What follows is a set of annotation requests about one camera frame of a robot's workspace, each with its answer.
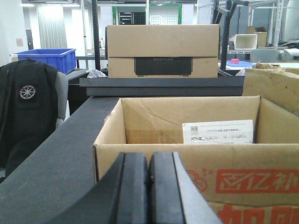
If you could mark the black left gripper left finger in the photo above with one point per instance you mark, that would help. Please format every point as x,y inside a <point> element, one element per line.
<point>119,197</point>

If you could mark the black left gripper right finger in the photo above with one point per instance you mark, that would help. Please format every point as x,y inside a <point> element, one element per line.
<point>174,199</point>

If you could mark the cardboard box red print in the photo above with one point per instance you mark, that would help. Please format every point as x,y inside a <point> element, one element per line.
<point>255,183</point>

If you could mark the brown cardboard box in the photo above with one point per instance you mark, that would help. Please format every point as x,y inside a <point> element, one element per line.
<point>276,84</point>

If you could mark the black shelf board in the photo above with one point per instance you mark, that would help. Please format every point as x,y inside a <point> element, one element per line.
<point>163,87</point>

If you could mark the white shipping label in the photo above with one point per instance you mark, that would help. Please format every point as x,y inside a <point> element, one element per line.
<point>219,132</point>

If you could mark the grey office chair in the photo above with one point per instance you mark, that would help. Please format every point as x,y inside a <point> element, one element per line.
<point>61,86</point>

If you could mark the black jacket with emblem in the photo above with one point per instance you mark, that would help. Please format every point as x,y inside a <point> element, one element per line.
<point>28,110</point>

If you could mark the blue plastic crate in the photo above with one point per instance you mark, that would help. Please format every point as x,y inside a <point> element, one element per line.
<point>62,59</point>

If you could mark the closed cardboard box black window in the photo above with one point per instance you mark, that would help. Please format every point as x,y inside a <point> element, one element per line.
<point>162,51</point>

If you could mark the pink small box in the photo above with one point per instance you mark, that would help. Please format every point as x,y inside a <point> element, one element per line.
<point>234,61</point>

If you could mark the white plastic bin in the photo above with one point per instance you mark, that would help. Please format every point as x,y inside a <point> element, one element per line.
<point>245,41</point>

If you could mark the distant open cardboard box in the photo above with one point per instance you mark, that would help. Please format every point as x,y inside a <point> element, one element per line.
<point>261,34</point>

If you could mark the black vertical shelf post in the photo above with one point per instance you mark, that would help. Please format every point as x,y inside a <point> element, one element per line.
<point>96,34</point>

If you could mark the black angled shelf post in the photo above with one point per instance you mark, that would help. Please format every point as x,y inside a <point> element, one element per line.
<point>228,12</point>

